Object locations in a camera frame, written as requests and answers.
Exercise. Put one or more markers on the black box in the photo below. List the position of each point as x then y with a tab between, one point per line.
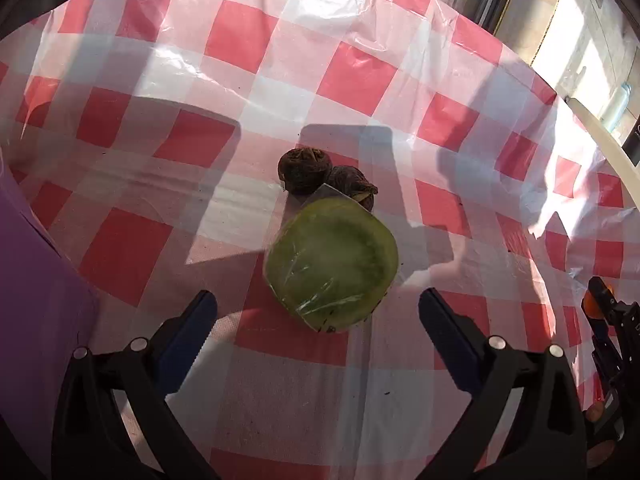
633	142

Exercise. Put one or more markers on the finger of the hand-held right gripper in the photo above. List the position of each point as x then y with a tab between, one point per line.
602	292
605	360

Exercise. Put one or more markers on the clear plastic bottle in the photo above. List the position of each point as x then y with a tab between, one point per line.
616	106

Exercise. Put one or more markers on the red white chequered tablecloth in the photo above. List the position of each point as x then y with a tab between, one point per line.
350	90

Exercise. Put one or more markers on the orange tangerine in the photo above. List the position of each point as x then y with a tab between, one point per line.
589	308

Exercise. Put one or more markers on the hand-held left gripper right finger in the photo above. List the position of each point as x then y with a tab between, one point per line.
450	345

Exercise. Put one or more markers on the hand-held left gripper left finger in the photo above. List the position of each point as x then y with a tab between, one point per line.
184	347

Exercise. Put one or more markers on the dark brown round pastry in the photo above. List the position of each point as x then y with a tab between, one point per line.
305	170

